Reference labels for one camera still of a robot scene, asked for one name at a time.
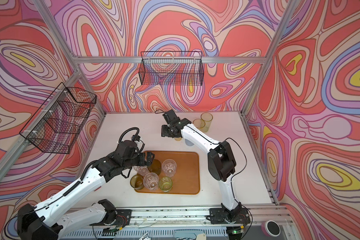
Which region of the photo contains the tall clear glass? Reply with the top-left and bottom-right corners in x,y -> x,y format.
162,159 -> 177,178

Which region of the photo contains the pale green glass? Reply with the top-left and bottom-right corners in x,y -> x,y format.
159,177 -> 173,193

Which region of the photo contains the clear faceted glass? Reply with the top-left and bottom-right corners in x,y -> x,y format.
134,166 -> 150,177

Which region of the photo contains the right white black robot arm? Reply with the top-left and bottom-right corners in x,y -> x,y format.
161,110 -> 239,212

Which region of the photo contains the tall yellow glass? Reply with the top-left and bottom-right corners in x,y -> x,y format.
193,119 -> 206,132

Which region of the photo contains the blue textured glass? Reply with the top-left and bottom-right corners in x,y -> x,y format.
185,139 -> 194,147

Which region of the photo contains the short amber textured glass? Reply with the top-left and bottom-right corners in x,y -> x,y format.
130,174 -> 144,191

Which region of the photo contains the tall olive textured glass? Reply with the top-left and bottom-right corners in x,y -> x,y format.
148,159 -> 162,176

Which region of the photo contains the tall light green glass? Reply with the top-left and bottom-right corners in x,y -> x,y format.
201,113 -> 214,133

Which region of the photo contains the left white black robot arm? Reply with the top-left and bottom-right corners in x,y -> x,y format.
17,140 -> 155,240

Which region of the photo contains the black wire basket back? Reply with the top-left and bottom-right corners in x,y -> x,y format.
139,51 -> 204,86

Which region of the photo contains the pink tape roll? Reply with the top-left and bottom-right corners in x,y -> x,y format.
261,220 -> 281,238

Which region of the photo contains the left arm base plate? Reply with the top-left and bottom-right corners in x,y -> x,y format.
91,209 -> 132,227

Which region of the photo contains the brown plastic tray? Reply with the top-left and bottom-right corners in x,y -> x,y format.
152,151 -> 200,195

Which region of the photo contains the clear glass back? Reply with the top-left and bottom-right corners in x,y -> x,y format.
143,173 -> 160,191

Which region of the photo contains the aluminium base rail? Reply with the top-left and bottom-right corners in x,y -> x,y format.
47,205 -> 298,232

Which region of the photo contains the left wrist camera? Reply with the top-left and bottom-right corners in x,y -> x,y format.
131,134 -> 141,142

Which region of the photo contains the black wire basket left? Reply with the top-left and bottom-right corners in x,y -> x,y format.
19,83 -> 97,154

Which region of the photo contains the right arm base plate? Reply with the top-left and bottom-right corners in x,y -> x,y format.
206,208 -> 251,226

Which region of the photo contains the black wire basket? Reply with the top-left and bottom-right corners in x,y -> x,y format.
139,51 -> 204,86
19,83 -> 97,154

